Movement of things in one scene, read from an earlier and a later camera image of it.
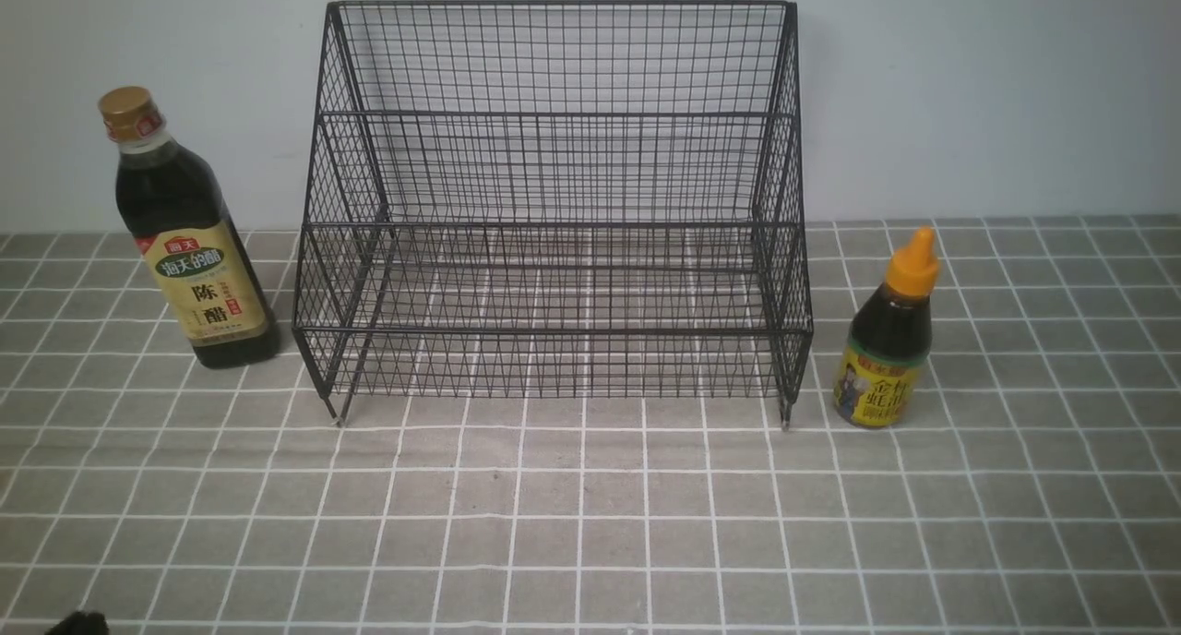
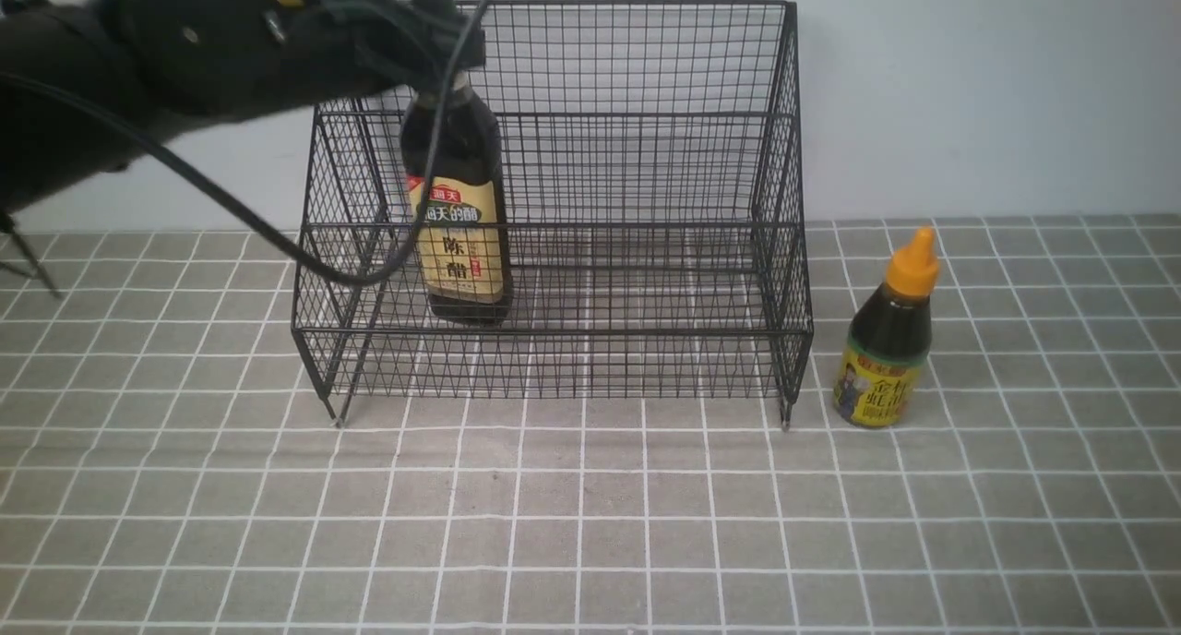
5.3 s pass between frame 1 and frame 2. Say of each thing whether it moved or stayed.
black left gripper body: moved
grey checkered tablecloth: stayed
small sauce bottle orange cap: stayed
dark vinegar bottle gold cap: moved
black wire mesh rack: stayed
